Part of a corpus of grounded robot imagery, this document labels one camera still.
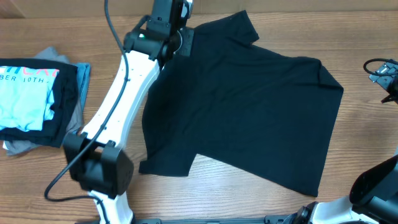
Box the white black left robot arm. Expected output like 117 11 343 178
63 0 194 223

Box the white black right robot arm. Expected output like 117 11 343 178
283 154 397 224

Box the folded blue shirt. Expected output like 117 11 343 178
60 62 91 146

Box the folded grey shirt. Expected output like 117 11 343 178
1 47 78 156

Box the folded black printed t-shirt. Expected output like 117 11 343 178
1 65 60 132

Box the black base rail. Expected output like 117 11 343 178
74 214 299 224

